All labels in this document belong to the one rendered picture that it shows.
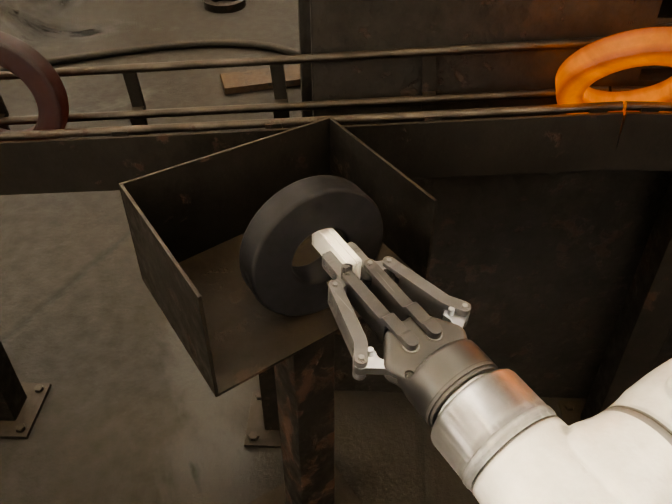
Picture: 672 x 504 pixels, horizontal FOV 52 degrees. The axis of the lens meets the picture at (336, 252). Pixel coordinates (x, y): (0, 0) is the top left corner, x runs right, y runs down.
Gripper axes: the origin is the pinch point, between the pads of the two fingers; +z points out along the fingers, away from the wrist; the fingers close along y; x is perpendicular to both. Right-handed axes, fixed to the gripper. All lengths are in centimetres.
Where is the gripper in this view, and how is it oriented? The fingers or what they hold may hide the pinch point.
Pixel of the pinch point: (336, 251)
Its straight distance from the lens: 68.2
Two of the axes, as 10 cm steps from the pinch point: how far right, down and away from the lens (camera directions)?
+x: 0.5, -7.1, -7.0
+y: 8.4, -3.5, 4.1
